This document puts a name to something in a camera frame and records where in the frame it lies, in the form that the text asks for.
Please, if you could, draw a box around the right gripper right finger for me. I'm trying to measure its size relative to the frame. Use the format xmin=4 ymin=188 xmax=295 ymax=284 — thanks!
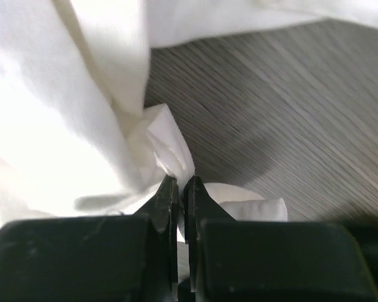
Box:
xmin=184 ymin=177 xmax=378 ymax=301

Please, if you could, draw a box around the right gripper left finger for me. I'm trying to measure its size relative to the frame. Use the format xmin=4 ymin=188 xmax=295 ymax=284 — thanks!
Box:
xmin=0 ymin=177 xmax=178 ymax=301

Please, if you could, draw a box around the white t shirt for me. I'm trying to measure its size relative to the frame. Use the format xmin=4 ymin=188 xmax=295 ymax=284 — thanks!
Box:
xmin=0 ymin=1 xmax=378 ymax=228

